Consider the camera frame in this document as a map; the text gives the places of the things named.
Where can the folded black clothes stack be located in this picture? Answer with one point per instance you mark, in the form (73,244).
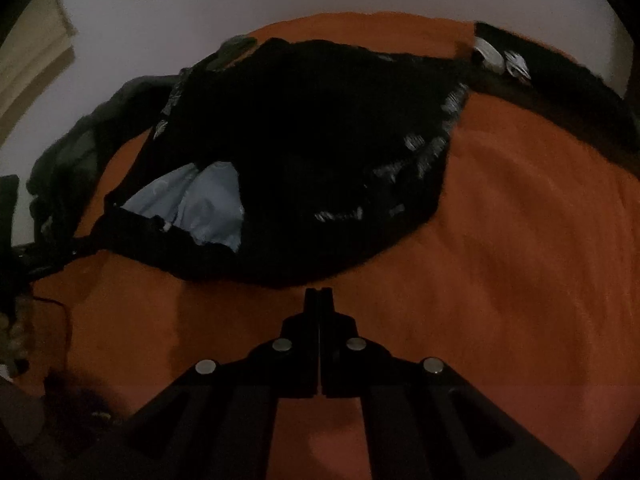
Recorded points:
(550,75)

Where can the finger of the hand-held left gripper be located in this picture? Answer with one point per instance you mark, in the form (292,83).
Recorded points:
(60,255)

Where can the orange blanket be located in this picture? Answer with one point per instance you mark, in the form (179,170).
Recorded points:
(500,235)

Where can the black paisley print garment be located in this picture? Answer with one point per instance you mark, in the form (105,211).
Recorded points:
(310,135)

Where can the person's left hand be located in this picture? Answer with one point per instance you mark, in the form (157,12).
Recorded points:
(15,340)

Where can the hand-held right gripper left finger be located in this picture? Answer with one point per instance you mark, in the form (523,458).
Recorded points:
(311,305)

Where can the grey-green cloth piece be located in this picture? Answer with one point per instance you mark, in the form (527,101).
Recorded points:
(232,52)

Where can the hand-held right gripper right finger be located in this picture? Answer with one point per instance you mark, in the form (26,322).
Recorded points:
(326,305)

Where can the dark grey clothes pile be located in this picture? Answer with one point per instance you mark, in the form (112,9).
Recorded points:
(75,160)

